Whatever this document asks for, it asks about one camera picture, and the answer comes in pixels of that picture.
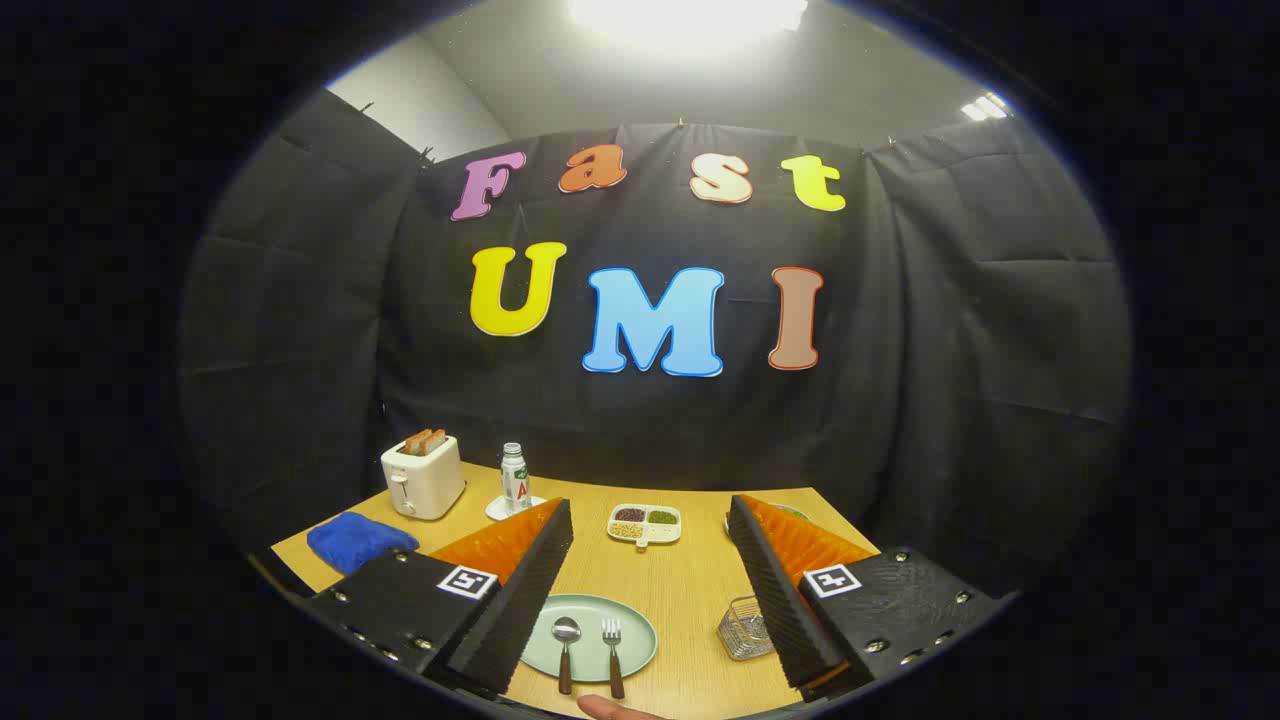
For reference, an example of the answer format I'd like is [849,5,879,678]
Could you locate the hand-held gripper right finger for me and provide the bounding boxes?
[727,494,1006,701]

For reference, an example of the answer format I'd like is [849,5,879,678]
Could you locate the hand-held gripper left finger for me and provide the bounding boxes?
[305,498,575,698]

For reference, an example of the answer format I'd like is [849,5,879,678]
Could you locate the wooden handled spoon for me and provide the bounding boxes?
[552,617,583,696]

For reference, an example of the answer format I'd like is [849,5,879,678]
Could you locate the wooden handled fork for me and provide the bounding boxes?
[601,618,626,700]

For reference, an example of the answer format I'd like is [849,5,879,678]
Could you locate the pale green plate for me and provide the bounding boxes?
[520,594,659,683]

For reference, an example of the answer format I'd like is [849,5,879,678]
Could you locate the white food plate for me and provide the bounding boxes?
[723,503,813,536]

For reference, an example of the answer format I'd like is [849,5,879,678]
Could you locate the small white drink bottle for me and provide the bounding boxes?
[500,442,532,513]

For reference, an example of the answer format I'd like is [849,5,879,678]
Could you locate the white divided bean dish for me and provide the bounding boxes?
[606,503,683,552]

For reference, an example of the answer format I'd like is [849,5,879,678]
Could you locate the white toaster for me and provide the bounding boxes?
[380,435,467,521]

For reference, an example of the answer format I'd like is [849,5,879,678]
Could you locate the blue folded cloth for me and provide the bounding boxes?
[306,512,421,576]

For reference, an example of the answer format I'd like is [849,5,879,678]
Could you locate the large ceiling lamp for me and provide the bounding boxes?
[565,0,811,51]

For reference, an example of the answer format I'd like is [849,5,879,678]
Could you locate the metal wire basket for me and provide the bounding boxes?
[717,596,776,662]

